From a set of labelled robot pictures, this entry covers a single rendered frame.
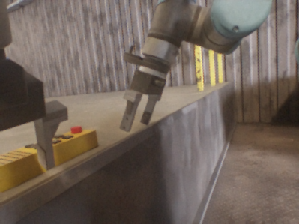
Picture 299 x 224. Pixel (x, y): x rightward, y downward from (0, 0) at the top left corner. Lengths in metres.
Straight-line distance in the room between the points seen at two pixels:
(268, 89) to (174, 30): 3.23
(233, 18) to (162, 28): 0.19
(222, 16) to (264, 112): 3.38
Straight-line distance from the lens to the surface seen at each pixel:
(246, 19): 0.39
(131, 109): 0.47
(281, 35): 3.69
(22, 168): 0.44
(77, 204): 0.49
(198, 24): 0.52
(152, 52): 0.50
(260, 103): 3.69
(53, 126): 0.32
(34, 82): 0.26
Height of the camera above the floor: 0.87
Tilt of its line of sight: 9 degrees down
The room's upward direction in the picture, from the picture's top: 6 degrees counter-clockwise
